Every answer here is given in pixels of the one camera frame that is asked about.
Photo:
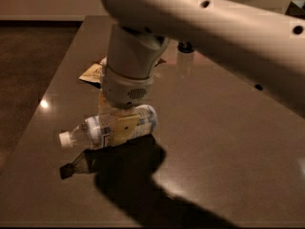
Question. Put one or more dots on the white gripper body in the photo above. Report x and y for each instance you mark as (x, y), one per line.
(124, 91)

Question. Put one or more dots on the brown chips bag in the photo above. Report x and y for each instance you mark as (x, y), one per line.
(92, 72)

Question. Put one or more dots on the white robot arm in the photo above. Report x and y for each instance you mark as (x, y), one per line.
(266, 47)

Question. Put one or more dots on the clear plastic water bottle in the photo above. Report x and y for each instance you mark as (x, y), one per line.
(95, 132)

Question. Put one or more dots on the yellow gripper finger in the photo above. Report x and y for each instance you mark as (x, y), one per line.
(124, 123)
(103, 105)

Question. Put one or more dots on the dark blue soda can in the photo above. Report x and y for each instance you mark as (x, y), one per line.
(185, 47)

